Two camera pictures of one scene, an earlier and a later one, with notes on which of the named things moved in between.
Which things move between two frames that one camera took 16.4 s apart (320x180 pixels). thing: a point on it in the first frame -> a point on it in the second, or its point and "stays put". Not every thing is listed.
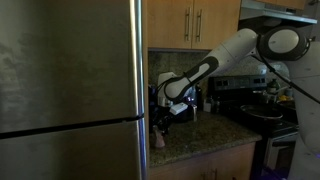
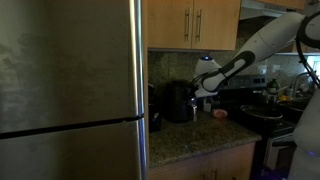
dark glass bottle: x=273 y=87 stays put
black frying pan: x=268 y=112 stays put
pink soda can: x=159 y=140 -> x=219 y=113
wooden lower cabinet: x=227 y=163 stays put
